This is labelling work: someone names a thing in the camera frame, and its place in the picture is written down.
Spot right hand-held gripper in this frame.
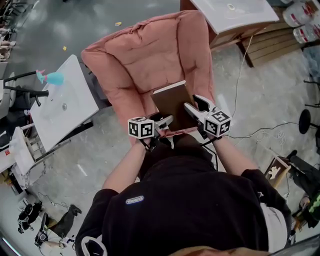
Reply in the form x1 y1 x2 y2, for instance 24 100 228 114
183 94 233 139

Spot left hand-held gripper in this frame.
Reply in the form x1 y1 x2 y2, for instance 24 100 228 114
127 112 174 140

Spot brown leather book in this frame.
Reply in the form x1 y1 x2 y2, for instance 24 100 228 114
150 79 201 133

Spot pink upholstered armchair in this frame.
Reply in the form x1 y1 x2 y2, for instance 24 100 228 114
81 9 217 146

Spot person's right forearm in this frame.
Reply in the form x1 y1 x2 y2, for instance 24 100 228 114
213 134 260 177

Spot person's left forearm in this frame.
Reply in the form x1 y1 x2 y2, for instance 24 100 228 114
102 136 151 193

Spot person's black trousers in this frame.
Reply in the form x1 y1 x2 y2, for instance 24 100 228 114
139 132 218 176

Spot wooden slat pallet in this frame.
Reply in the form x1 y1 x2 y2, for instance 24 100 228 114
239 27 305 68

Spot person's black shirt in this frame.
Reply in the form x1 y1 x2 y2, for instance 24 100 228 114
74 154 292 256

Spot small wooden chair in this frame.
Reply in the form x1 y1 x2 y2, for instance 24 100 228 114
264 156 292 190

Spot brown wooden sink cabinet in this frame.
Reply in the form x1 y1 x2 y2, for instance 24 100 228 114
179 0 280 68

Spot black round stool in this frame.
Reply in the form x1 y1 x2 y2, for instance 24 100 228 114
298 102 320 135

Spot teal spray bottle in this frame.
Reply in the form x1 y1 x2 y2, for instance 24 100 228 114
35 69 65 86

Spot blue plastic bag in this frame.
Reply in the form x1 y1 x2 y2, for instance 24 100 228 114
302 44 320 78

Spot black faucet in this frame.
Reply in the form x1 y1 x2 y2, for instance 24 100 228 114
28 89 50 108

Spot shrink-wrapped water bottle pack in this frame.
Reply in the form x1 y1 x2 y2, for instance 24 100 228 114
282 1 320 27
292 23 320 43

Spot marble-pattern cabinet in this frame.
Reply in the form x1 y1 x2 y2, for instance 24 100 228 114
11 159 47 192

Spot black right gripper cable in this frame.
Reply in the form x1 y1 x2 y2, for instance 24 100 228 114
199 136 220 172

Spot white hanging cable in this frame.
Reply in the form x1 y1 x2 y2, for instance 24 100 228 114
228 34 254 120

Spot black floor cable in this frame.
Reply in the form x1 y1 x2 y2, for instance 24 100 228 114
226 121 301 140

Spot white sink on grey frame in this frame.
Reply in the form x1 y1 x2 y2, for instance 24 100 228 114
29 54 100 161

